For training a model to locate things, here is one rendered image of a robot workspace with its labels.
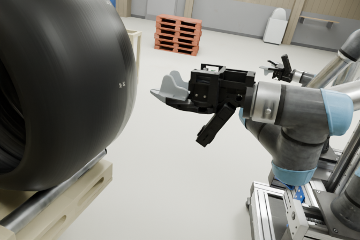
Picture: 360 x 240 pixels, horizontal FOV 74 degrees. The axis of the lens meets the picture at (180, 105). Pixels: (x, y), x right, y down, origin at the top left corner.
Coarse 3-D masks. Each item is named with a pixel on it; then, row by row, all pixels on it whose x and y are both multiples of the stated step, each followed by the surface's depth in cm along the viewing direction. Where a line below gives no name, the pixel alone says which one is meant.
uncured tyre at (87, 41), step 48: (0, 0) 36; (48, 0) 40; (96, 0) 50; (0, 48) 38; (48, 48) 39; (96, 48) 46; (0, 96) 79; (48, 96) 40; (96, 96) 46; (0, 144) 71; (48, 144) 44; (96, 144) 52
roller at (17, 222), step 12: (96, 156) 75; (84, 168) 70; (72, 180) 66; (36, 192) 59; (48, 192) 59; (60, 192) 62; (24, 204) 55; (36, 204) 56; (48, 204) 59; (12, 216) 52; (24, 216) 53; (12, 228) 51
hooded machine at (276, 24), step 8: (280, 8) 874; (272, 16) 889; (280, 16) 882; (272, 24) 896; (280, 24) 889; (272, 32) 907; (280, 32) 900; (264, 40) 925; (272, 40) 918; (280, 40) 911
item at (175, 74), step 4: (172, 72) 51; (176, 72) 50; (172, 76) 51; (176, 76) 51; (180, 76) 50; (176, 80) 51; (180, 80) 51; (176, 84) 51; (180, 84) 51; (184, 84) 51; (188, 84) 50; (152, 88) 52; (156, 88) 52; (188, 96) 50
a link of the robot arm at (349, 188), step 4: (356, 172) 88; (356, 176) 87; (352, 180) 89; (356, 180) 86; (348, 184) 91; (352, 184) 88; (356, 184) 86; (348, 188) 90; (352, 188) 88; (356, 188) 86; (348, 192) 89; (352, 192) 87; (356, 192) 86; (352, 196) 87; (356, 196) 86; (356, 200) 86
